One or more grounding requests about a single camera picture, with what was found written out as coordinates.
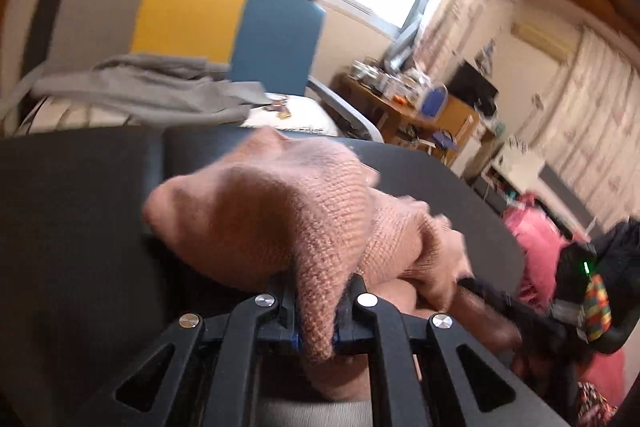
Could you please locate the air conditioner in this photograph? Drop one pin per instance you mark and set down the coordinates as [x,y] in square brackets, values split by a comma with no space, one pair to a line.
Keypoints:
[547,44]

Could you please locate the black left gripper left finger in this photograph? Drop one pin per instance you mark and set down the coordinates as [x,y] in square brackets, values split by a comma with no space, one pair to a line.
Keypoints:
[198,371]

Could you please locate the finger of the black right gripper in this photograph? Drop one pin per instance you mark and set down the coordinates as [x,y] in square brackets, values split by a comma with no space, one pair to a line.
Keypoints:
[533,326]

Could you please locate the wooden desk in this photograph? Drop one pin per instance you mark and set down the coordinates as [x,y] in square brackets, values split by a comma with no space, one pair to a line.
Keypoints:
[457,119]

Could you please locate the grey cloth on chair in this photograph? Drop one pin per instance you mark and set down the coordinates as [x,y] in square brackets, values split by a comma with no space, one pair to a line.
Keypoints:
[160,89]

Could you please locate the pink knitted sweater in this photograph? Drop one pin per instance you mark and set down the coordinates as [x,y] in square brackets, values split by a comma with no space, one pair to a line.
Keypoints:
[310,207]

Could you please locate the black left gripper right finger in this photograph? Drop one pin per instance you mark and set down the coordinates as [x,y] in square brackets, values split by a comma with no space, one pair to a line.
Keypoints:
[431,372]

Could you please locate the grey yellow blue chair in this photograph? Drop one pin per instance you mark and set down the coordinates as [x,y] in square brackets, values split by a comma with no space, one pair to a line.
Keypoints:
[270,41]

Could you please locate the pink bag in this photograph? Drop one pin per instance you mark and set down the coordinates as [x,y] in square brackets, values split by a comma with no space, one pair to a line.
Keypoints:
[541,242]

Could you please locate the black monitor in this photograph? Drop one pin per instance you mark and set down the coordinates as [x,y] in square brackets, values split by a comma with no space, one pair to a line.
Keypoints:
[470,87]

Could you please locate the blue round item on desk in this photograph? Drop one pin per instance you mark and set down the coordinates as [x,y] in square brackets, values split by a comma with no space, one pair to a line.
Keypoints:
[435,101]

